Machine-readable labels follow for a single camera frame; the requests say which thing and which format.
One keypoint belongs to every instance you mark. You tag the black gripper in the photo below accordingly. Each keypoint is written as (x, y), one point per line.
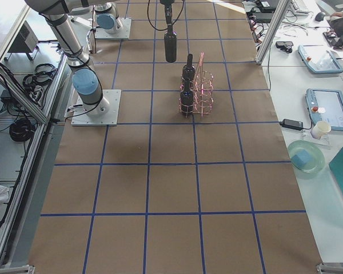
(168, 12)

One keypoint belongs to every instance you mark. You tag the dark wine bottle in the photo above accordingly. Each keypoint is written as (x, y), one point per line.
(170, 44)
(186, 98)

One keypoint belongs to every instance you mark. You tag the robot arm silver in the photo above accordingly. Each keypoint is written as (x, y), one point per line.
(110, 10)
(84, 78)

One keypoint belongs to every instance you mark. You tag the dark wine bottle in basket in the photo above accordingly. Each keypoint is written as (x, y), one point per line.
(186, 98)

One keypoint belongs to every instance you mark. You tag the grey control box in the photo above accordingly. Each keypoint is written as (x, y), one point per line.
(25, 42)

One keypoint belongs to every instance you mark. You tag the black computer mouse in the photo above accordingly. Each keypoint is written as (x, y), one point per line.
(320, 17)

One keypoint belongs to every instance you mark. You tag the blue teach pendant far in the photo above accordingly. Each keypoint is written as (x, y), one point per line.
(319, 60)

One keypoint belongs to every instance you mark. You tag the blue teach pendant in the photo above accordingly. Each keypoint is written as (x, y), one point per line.
(326, 105)
(319, 60)

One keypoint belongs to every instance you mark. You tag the black power adapter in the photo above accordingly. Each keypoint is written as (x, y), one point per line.
(292, 124)

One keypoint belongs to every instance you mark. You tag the blue teach pendant near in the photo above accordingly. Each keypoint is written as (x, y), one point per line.
(326, 105)

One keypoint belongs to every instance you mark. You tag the white paper cup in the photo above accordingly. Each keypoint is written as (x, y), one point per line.
(320, 129)

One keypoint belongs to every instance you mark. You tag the blue sponge block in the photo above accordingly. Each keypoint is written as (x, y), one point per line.
(302, 159)

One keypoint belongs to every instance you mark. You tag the green glass bowl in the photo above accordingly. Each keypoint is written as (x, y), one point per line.
(319, 160)

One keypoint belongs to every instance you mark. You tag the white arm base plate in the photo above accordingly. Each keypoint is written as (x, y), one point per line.
(106, 113)
(110, 28)

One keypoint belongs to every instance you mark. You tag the copper wire wine basket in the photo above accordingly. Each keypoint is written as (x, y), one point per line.
(202, 87)

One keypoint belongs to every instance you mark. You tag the aluminium profile post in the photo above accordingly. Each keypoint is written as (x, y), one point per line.
(277, 18)

